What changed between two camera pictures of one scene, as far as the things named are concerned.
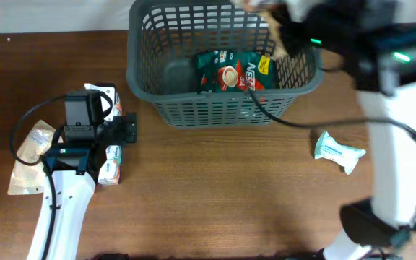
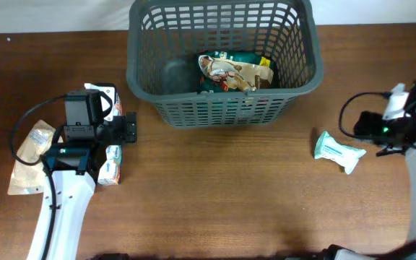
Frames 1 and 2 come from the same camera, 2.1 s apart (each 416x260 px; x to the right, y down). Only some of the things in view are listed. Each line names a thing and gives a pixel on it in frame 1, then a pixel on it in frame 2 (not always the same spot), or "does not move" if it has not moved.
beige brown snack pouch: x=273 y=25 → x=235 y=74
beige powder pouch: x=31 y=179 does not move
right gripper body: x=320 y=27 → x=371 y=125
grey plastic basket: x=164 y=38 does not move
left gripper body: x=114 y=131 does not move
